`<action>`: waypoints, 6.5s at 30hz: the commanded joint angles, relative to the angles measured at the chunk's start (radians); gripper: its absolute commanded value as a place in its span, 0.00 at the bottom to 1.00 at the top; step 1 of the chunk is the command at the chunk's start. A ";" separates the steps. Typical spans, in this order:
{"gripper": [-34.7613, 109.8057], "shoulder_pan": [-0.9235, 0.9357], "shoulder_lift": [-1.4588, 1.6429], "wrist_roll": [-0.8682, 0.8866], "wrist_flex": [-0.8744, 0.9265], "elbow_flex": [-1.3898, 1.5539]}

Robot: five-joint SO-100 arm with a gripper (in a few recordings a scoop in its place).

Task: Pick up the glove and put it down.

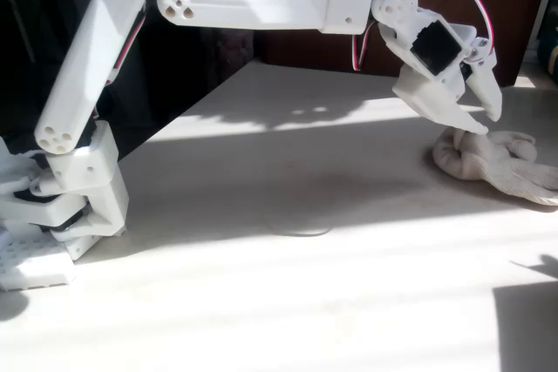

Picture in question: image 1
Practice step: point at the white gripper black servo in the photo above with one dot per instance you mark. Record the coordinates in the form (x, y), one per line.
(429, 94)

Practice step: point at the white cloth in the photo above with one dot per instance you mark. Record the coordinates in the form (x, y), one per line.
(479, 163)

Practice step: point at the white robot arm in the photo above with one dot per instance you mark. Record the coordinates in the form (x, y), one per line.
(244, 2)

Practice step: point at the dark patterned curtain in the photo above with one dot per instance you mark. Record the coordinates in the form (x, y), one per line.
(231, 54)

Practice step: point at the white perforated base plate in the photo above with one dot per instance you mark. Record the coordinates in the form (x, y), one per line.
(39, 263)

